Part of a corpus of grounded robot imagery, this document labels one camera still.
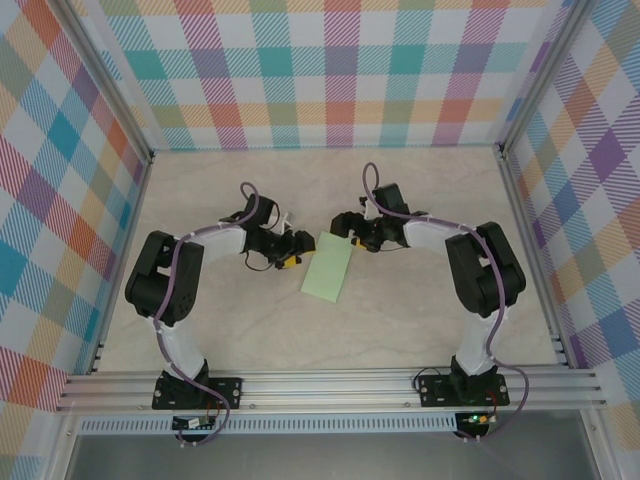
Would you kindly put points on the light green paper sheet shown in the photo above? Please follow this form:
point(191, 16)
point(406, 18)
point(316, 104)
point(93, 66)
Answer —
point(327, 270)

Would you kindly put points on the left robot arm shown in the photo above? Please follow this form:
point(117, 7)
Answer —
point(165, 285)

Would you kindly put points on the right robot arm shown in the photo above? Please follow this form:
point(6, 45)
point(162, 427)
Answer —
point(480, 280)

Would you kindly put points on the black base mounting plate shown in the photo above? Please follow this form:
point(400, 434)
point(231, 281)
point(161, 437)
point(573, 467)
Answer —
point(227, 392)
point(435, 390)

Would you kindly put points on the small circuit board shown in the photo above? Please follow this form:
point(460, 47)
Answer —
point(477, 419)
point(192, 424)

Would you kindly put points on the grey metal panel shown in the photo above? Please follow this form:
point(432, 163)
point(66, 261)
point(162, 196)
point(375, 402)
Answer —
point(325, 457)

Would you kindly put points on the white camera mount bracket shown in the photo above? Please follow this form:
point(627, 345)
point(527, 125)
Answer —
point(367, 207)
point(287, 222)

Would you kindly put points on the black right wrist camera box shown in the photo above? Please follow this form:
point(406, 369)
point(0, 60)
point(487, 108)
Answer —
point(391, 199)

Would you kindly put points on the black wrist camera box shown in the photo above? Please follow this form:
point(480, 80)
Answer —
point(262, 210)
point(391, 199)

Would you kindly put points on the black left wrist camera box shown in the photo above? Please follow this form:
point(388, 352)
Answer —
point(262, 210)

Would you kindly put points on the wide aluminium frame rail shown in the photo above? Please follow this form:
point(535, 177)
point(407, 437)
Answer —
point(325, 392)

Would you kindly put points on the slim aluminium table rail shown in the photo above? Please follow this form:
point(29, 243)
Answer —
point(137, 200)
point(532, 250)

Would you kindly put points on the aluminium corner post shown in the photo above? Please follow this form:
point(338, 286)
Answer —
point(542, 75)
point(107, 85)

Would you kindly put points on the aluminium frame leg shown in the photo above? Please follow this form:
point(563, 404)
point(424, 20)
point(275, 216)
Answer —
point(60, 450)
point(600, 445)

